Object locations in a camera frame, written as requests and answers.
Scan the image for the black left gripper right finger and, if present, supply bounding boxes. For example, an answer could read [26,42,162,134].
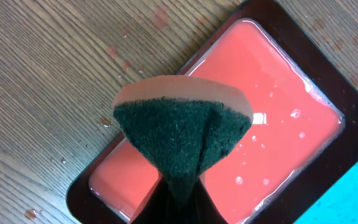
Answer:
[191,180,227,224]

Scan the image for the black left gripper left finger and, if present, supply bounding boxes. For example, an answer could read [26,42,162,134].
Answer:
[129,179,173,224]

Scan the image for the green and pink sponge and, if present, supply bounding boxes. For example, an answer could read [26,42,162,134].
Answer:
[112,75,253,204]

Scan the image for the dark tray with red liquid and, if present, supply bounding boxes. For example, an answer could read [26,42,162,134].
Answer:
[67,1,358,223]

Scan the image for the teal plastic tray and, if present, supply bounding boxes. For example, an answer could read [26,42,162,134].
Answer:
[295,162,358,224]

